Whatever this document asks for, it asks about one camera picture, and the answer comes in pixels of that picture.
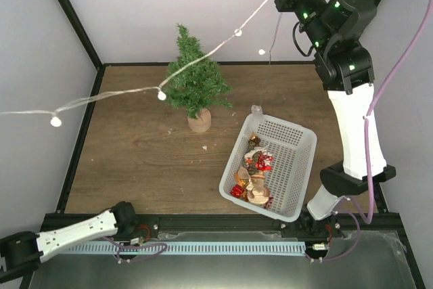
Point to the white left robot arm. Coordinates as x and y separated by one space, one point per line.
23 252

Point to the clear battery box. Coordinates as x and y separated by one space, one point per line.
258 116

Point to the small green christmas tree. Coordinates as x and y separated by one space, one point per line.
196 82

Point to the wooden snowman ornament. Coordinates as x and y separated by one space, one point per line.
256 191

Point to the red foil gift ornament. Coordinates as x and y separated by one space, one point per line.
237 191

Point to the white perforated plastic basket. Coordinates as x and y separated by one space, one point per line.
292 147

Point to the light blue cable duct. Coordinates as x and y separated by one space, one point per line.
296 249

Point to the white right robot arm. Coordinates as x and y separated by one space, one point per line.
345 68

